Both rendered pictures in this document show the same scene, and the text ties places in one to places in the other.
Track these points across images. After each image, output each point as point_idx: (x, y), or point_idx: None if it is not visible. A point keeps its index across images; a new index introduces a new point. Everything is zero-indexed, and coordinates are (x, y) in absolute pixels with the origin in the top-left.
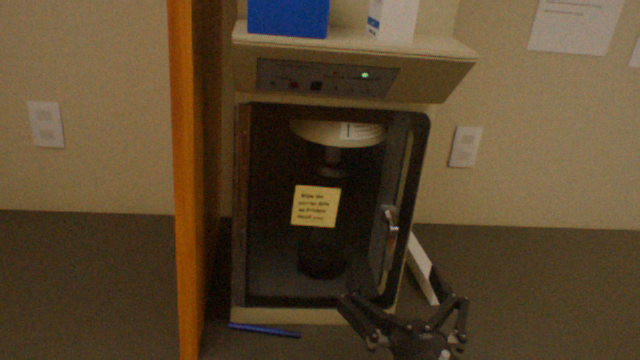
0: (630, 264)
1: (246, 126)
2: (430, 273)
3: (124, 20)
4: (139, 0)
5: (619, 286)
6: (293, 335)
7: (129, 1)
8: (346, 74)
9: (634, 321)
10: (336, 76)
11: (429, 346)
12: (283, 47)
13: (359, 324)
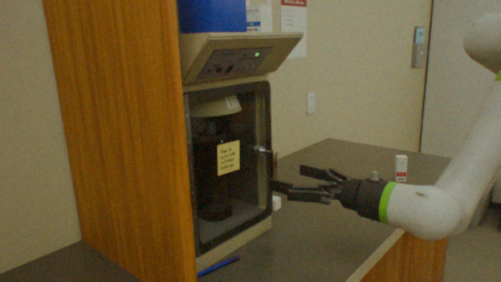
0: (323, 158)
1: (186, 110)
2: (300, 169)
3: None
4: None
5: (330, 167)
6: (235, 259)
7: None
8: (248, 55)
9: (350, 176)
10: (243, 58)
11: (358, 180)
12: (232, 39)
13: (312, 195)
